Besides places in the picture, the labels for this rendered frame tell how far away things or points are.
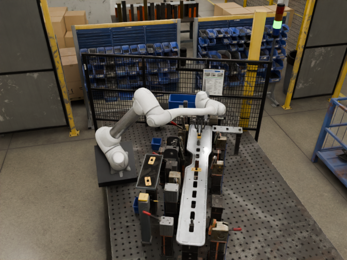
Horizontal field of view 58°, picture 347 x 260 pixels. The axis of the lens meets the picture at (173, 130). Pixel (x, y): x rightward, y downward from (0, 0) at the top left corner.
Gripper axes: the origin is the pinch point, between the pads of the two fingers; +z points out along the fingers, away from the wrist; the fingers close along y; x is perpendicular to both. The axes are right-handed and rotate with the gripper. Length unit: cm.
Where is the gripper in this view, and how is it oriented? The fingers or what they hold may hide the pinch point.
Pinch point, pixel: (199, 132)
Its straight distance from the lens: 293.2
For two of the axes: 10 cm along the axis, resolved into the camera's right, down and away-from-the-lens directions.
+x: 1.1, -5.6, 8.2
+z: 0.0, 8.2, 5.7
